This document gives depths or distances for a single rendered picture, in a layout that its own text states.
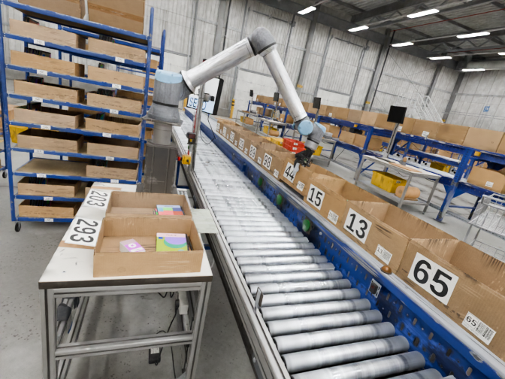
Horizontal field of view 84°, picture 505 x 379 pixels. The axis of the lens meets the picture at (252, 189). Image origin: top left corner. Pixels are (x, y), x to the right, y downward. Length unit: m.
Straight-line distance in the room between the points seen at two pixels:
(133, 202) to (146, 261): 0.60
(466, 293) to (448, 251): 0.35
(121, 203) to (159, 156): 0.36
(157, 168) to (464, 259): 1.61
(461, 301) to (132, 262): 1.11
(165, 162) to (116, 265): 0.84
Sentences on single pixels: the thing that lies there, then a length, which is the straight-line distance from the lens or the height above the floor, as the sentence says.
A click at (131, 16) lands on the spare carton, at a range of 2.76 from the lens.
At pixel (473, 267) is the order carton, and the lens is 1.47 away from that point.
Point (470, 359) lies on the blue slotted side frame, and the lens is 1.14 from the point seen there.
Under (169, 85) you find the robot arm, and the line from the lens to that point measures 1.74.
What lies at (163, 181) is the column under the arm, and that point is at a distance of 1.83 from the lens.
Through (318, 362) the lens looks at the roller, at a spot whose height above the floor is 0.74.
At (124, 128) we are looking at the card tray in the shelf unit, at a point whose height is 0.99.
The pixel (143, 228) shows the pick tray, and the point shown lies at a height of 0.80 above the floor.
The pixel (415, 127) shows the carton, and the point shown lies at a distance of 7.29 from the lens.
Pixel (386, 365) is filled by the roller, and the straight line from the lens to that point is 1.11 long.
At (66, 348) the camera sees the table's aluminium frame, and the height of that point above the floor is 0.44.
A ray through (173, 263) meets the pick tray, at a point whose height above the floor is 0.80.
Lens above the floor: 1.44
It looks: 17 degrees down
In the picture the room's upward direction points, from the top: 12 degrees clockwise
